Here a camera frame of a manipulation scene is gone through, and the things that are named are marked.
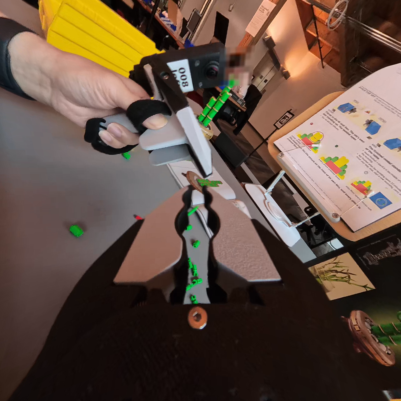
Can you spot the person's left hand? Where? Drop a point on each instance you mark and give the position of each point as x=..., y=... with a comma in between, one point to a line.
x=72, y=84

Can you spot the white document stand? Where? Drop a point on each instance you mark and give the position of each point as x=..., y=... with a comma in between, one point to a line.
x=275, y=213

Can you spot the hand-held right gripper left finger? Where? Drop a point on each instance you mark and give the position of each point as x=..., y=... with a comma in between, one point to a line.
x=147, y=250

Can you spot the white paper notice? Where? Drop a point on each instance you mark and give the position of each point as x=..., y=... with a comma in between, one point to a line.
x=260, y=17

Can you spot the black framed wall sign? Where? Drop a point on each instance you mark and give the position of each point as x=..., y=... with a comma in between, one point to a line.
x=283, y=119

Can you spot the lego instruction booklet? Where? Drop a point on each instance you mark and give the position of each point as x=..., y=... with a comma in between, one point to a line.
x=225, y=192

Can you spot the black lego set box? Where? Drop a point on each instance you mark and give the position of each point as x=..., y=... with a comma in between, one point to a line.
x=385, y=291

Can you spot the lego bamboo pot model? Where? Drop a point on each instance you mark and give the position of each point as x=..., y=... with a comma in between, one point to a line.
x=213, y=108

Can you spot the yellow plastic bin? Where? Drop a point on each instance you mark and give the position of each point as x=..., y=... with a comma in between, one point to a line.
x=94, y=34

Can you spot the printed task sheet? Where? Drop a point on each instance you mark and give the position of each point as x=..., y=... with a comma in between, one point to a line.
x=360, y=141

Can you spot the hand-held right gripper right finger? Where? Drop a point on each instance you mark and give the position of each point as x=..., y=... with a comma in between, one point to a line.
x=244, y=250

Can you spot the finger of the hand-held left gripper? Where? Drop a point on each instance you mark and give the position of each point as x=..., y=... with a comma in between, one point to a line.
x=195, y=137

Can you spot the pile of green lego clips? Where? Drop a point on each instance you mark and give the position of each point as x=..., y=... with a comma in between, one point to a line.
x=195, y=243

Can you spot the wooden board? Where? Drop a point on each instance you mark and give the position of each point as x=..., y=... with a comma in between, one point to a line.
x=308, y=109

